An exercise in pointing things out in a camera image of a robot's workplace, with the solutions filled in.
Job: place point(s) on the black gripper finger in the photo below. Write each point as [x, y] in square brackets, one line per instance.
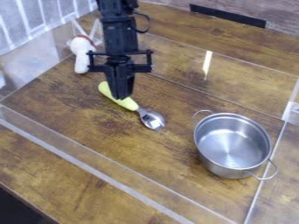
[110, 71]
[128, 81]

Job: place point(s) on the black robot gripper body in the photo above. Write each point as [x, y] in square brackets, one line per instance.
[121, 43]

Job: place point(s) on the stainless steel pot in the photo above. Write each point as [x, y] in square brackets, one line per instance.
[234, 146]

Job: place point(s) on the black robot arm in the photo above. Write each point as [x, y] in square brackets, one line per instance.
[122, 7]

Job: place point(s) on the white toy mushroom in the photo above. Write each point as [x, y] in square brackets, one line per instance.
[81, 46]

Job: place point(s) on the clear acrylic triangle stand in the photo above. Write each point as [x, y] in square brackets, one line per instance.
[92, 38]

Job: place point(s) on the black bar on table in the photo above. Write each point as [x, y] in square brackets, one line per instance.
[229, 16]

